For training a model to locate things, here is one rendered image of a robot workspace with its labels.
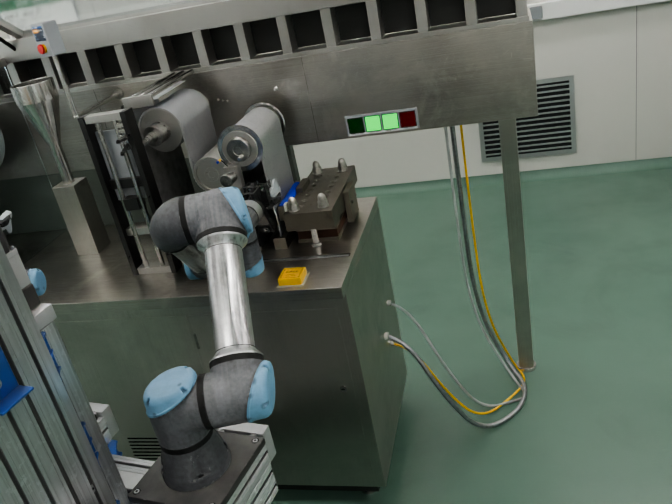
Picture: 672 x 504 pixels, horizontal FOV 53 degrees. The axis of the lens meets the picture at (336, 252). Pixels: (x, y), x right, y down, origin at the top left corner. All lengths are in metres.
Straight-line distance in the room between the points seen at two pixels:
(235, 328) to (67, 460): 0.41
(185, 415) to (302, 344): 0.75
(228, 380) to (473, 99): 1.32
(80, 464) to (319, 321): 0.85
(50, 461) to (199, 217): 0.58
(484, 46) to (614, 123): 2.65
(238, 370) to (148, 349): 0.94
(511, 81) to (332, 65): 0.58
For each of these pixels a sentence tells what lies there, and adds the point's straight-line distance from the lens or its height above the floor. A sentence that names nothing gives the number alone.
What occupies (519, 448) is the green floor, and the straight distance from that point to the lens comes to 2.66.
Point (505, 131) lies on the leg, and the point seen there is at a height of 1.05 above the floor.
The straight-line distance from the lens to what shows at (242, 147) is 2.13.
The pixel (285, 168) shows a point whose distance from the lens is 2.34.
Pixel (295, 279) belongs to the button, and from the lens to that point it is 1.98.
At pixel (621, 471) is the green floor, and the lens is 2.60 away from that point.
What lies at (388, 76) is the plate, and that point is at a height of 1.33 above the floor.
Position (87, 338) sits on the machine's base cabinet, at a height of 0.75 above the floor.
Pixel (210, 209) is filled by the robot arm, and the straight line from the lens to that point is 1.55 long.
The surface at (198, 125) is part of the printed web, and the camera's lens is 2.32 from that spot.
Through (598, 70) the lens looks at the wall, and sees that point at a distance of 4.74.
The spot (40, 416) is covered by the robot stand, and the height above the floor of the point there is 1.11.
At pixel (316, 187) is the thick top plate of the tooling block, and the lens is 2.32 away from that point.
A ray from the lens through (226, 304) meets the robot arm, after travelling 1.47.
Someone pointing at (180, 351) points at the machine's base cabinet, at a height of 0.68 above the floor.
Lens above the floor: 1.82
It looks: 25 degrees down
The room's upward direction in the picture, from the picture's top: 12 degrees counter-clockwise
